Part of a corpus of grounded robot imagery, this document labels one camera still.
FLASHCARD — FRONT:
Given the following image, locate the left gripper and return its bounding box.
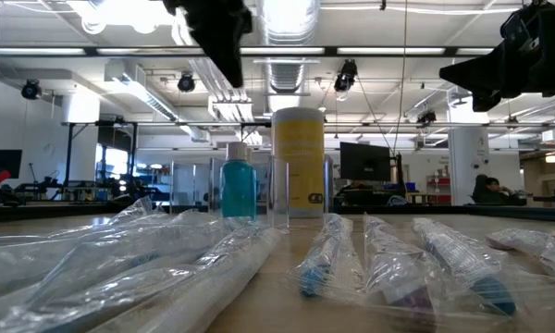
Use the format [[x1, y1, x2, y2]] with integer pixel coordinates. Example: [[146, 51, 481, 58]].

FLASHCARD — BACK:
[[162, 0, 254, 89]]

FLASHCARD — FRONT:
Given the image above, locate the blue mouthwash bottle white cap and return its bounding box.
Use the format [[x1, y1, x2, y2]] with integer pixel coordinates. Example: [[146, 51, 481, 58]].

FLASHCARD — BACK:
[[219, 141, 259, 219]]

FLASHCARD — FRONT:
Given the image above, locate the overhead light bar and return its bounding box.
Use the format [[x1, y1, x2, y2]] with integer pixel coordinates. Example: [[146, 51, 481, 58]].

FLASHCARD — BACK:
[[0, 44, 496, 58]]

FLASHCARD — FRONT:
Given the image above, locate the white round pillar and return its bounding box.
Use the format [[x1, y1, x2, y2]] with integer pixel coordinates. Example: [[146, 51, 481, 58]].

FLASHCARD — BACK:
[[448, 127, 490, 207]]

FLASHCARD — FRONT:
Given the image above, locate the person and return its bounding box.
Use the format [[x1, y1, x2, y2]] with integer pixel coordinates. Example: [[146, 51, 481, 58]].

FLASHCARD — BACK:
[[470, 173, 524, 206]]

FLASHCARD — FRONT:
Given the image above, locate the red storage shelf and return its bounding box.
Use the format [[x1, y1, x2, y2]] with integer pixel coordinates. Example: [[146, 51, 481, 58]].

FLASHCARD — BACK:
[[425, 174, 452, 205]]

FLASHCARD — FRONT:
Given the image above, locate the yellow white wipes canister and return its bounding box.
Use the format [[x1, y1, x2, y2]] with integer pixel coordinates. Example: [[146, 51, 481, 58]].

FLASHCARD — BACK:
[[271, 106, 327, 219]]

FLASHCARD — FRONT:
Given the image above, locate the black computer monitor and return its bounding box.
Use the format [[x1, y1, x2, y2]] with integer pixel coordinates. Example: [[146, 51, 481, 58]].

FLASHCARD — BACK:
[[339, 141, 393, 183]]

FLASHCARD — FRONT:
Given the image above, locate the clear acrylic organizer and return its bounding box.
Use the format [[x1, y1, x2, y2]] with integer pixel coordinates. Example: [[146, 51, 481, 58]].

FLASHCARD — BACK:
[[169, 154, 335, 231]]

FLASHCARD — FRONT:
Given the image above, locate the dark flat screen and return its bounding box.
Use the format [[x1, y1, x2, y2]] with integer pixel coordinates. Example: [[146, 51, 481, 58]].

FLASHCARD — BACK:
[[0, 149, 23, 179]]

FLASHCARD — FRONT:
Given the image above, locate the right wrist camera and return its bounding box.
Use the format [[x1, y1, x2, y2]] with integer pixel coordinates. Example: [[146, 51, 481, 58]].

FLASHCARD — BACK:
[[500, 7, 543, 48]]

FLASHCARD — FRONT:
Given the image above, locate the silver ventilation duct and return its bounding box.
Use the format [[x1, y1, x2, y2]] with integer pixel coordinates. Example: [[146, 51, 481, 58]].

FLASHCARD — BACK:
[[257, 0, 321, 96]]

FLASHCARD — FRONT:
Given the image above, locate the white ceiling air duct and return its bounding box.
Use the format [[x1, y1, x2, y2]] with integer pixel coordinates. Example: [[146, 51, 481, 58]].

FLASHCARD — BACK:
[[104, 58, 212, 142]]

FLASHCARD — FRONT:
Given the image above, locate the black aluminium table frame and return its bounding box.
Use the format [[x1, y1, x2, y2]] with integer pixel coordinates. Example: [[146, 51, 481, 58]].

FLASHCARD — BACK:
[[0, 202, 555, 224]]

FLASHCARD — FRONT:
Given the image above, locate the black tall workstation frame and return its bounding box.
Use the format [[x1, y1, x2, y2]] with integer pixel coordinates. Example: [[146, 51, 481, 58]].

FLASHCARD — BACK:
[[62, 120, 273, 204]]

